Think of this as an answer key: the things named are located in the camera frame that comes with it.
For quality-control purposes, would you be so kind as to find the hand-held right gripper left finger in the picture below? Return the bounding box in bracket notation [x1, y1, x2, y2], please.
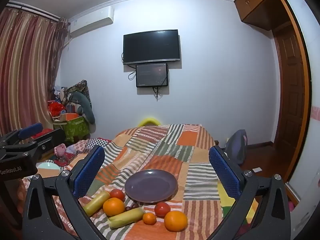
[22, 145, 105, 240]

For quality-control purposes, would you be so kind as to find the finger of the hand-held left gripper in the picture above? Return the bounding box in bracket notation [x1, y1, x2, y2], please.
[0, 141, 38, 155]
[0, 123, 43, 145]

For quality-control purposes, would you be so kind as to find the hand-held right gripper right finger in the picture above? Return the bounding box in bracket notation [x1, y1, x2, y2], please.
[209, 145, 292, 240]

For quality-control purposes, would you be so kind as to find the husked corn cob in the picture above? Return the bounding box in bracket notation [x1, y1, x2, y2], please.
[107, 207, 146, 229]
[83, 190, 111, 217]

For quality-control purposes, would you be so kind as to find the red tomato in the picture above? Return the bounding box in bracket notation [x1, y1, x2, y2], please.
[154, 202, 171, 218]
[109, 189, 125, 202]

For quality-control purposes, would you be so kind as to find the large orange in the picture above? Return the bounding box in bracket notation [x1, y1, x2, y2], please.
[103, 197, 125, 217]
[164, 210, 188, 232]

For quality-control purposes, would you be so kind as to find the purple round plate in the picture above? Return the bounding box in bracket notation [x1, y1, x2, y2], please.
[124, 169, 178, 204]

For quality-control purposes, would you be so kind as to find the small mandarin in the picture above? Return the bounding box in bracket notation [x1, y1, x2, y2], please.
[142, 212, 157, 225]

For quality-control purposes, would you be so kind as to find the red and dark box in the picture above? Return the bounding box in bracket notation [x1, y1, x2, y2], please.
[31, 128, 66, 159]

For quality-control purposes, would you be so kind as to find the checkered cloth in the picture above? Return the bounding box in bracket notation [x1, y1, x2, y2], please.
[85, 137, 112, 148]

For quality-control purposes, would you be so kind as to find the teal and white round dish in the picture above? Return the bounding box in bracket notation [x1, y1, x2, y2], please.
[36, 162, 61, 178]

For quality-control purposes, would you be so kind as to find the red plastic bag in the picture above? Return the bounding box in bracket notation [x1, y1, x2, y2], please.
[48, 101, 66, 117]

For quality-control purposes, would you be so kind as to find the pink plush toy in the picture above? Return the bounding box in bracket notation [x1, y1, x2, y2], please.
[55, 144, 68, 158]

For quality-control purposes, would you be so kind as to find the orange cardboard box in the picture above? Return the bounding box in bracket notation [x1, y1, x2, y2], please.
[61, 113, 79, 122]

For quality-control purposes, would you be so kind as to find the green fabric storage box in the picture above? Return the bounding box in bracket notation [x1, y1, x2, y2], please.
[54, 116, 91, 143]

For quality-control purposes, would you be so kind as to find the striped red curtain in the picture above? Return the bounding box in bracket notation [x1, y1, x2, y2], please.
[0, 6, 68, 142]

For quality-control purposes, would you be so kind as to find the grey plush toy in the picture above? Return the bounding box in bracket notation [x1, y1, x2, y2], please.
[70, 91, 96, 124]

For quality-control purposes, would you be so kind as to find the striped patchwork blanket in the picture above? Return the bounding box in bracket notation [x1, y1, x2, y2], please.
[22, 124, 260, 240]

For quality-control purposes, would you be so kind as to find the dark patterned cushion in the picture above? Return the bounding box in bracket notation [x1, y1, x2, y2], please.
[62, 80, 92, 110]

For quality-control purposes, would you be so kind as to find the yellow chair back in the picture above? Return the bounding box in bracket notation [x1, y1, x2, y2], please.
[139, 116, 161, 127]

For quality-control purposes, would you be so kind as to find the wooden door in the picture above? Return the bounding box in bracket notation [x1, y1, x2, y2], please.
[272, 22, 307, 146]

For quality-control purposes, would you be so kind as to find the curtain rod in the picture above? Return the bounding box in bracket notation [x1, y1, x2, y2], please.
[6, 2, 62, 21]

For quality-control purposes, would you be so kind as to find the white air conditioner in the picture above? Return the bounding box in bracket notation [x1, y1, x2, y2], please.
[69, 6, 114, 34]

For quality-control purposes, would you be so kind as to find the wooden overhead cabinet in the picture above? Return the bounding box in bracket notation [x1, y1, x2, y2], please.
[234, 0, 295, 31]

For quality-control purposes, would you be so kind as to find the small black wall monitor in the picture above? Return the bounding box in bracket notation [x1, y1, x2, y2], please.
[136, 63, 168, 88]

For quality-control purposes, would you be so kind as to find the wall-mounted black television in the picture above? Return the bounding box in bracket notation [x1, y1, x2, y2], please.
[123, 29, 181, 65]

